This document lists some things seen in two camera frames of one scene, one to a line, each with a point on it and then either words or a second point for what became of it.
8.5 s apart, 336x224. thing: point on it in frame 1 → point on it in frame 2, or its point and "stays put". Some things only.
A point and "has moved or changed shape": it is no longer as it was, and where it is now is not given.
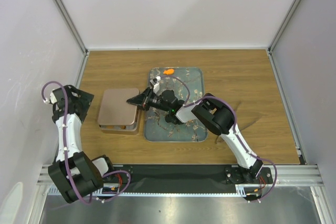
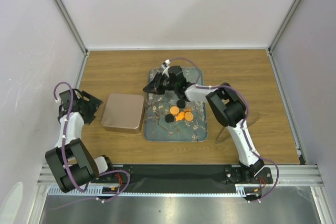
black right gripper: (143, 99) → (154, 85)
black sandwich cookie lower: (170, 118) stays put
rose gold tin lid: (115, 110) has moved or changed shape
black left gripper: (86, 99) → (93, 103)
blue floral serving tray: (188, 83) stays put
